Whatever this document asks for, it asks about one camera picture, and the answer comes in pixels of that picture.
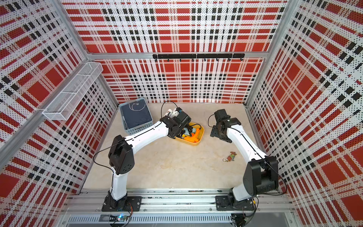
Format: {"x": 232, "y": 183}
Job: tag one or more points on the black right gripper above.
{"x": 214, "y": 132}

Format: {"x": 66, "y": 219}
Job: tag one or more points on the mint green glue gun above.
{"x": 188, "y": 131}

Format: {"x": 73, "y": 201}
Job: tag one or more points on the orange hot glue gun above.
{"x": 194, "y": 138}

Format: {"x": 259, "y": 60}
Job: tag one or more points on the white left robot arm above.
{"x": 123, "y": 149}

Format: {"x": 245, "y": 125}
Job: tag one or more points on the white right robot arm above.
{"x": 261, "y": 173}

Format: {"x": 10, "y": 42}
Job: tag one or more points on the yellow plastic storage box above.
{"x": 194, "y": 125}

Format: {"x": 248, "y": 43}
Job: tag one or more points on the dark blue folded cloth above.
{"x": 136, "y": 113}

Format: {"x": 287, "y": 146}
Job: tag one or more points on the light blue perforated basket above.
{"x": 138, "y": 128}

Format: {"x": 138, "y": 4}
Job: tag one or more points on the green circuit board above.
{"x": 119, "y": 218}

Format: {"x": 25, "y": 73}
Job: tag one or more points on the red green toy keychain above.
{"x": 231, "y": 157}

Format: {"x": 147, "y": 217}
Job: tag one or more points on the black wall hook rail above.
{"x": 198, "y": 56}

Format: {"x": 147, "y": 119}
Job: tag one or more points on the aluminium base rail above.
{"x": 177, "y": 207}

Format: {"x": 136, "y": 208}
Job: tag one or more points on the white wire mesh shelf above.
{"x": 64, "y": 104}

